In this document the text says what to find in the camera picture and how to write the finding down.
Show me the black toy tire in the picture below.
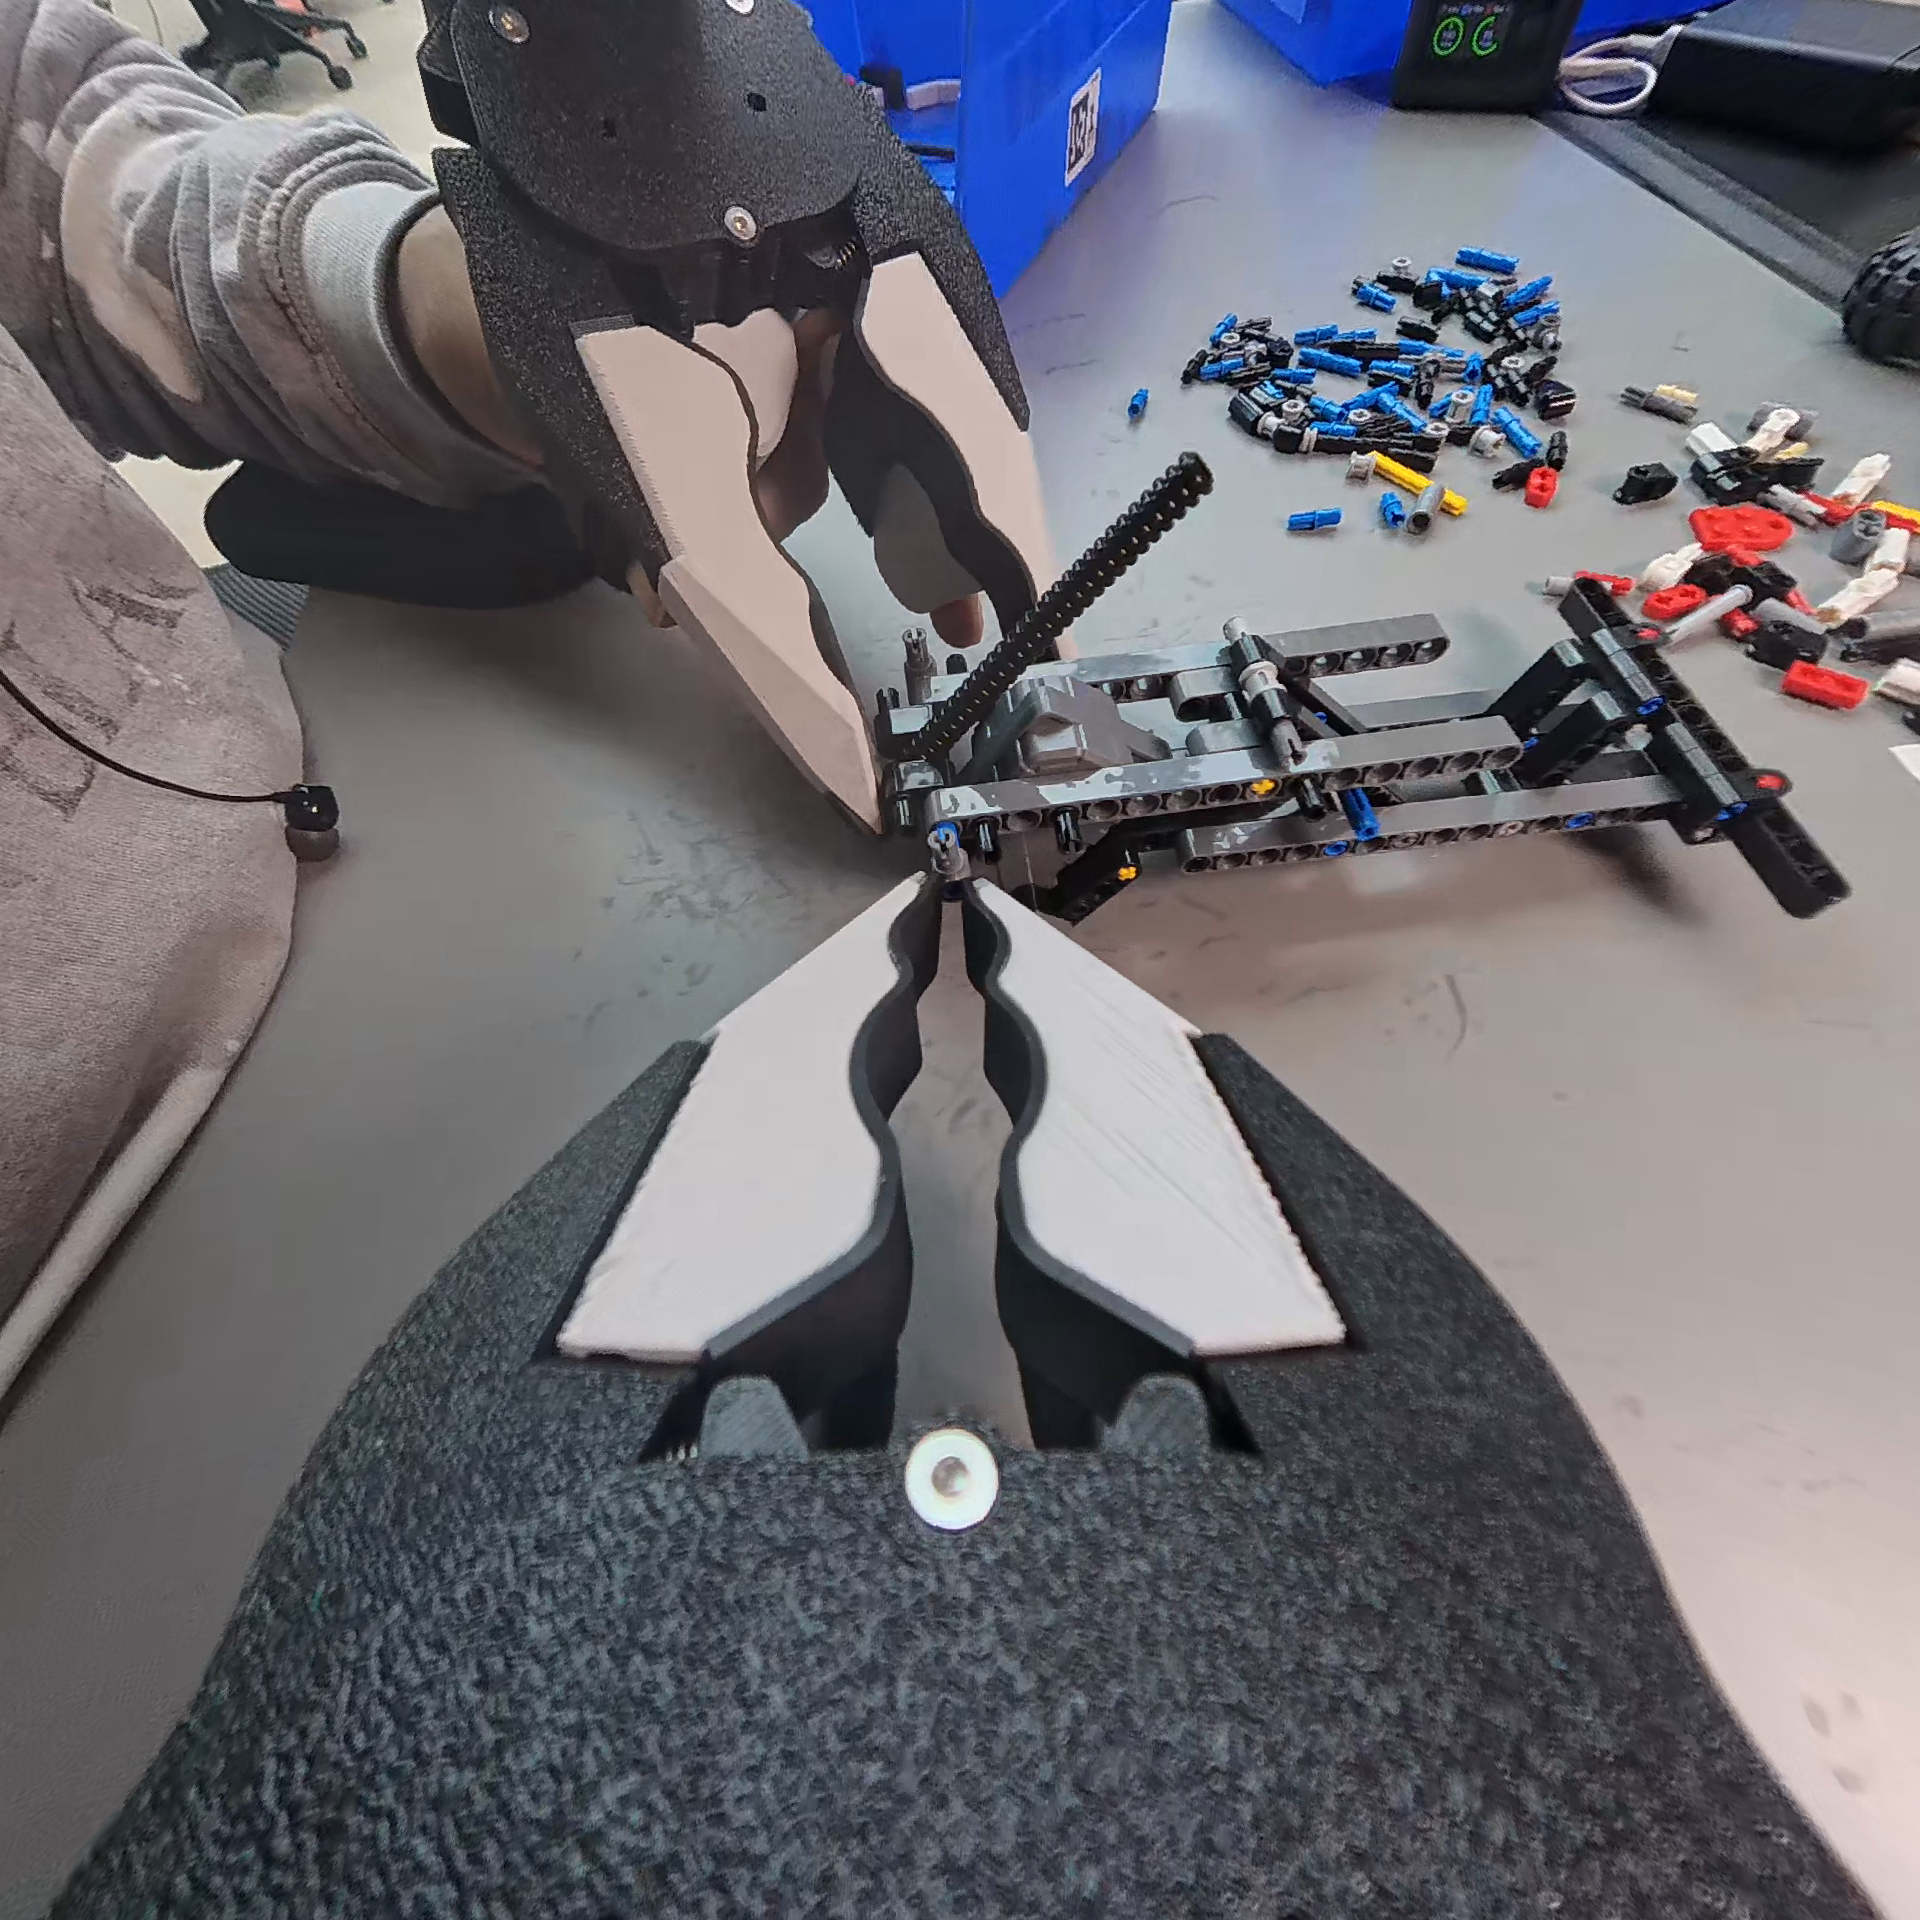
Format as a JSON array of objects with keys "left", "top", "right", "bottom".
[{"left": 1842, "top": 231, "right": 1920, "bottom": 361}]

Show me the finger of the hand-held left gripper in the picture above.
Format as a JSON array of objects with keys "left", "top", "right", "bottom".
[
  {"left": 574, "top": 321, "right": 887, "bottom": 839},
  {"left": 848, "top": 247, "right": 1078, "bottom": 662}
]

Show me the person's left forearm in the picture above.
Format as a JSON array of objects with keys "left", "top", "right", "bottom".
[{"left": 0, "top": 0, "right": 452, "bottom": 465}]

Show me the white cable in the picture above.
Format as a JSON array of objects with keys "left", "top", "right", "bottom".
[{"left": 1556, "top": 32, "right": 1671, "bottom": 118}]

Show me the black power bank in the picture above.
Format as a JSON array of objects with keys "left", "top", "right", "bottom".
[{"left": 1392, "top": 0, "right": 1586, "bottom": 110}]

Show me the pile of red white pieces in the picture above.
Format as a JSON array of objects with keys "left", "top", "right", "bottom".
[{"left": 1528, "top": 382, "right": 1920, "bottom": 744}]

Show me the black office chair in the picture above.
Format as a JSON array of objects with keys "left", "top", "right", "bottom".
[{"left": 175, "top": 0, "right": 372, "bottom": 96}]

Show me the blue bin with square label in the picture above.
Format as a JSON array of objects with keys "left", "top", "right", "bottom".
[{"left": 803, "top": 0, "right": 1179, "bottom": 295}]

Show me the pile of blue black pins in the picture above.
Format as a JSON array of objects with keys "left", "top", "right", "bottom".
[{"left": 1125, "top": 241, "right": 1579, "bottom": 534}]

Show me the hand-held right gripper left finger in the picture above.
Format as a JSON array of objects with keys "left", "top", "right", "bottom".
[{"left": 555, "top": 873, "right": 947, "bottom": 1454}]

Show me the black earphone with cable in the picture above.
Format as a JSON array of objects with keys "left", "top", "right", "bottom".
[{"left": 0, "top": 660, "right": 344, "bottom": 865}]

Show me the black power adapter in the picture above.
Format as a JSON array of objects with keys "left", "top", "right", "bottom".
[{"left": 1651, "top": 0, "right": 1920, "bottom": 145}]

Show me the person's left hand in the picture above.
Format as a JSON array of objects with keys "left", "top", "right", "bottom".
[{"left": 392, "top": 201, "right": 990, "bottom": 648}]

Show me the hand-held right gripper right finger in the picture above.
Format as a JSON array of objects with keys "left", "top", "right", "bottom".
[{"left": 960, "top": 877, "right": 1346, "bottom": 1454}]

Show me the grey black toy chassis model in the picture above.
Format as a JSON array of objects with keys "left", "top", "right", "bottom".
[{"left": 872, "top": 450, "right": 1854, "bottom": 924}]

